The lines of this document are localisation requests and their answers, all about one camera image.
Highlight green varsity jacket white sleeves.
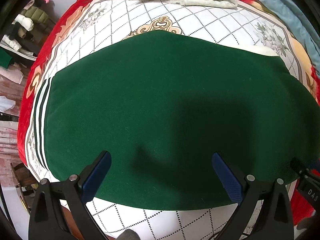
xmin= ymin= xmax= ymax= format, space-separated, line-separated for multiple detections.
xmin=32 ymin=30 xmax=319 ymax=211

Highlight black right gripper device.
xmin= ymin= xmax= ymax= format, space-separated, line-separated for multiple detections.
xmin=290 ymin=157 xmax=319 ymax=210

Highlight blue quilted comforter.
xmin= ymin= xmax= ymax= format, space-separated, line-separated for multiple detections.
xmin=259 ymin=0 xmax=319 ymax=75

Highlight red floral bed blanket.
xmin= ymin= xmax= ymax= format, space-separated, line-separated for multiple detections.
xmin=18 ymin=0 xmax=313 ymax=239

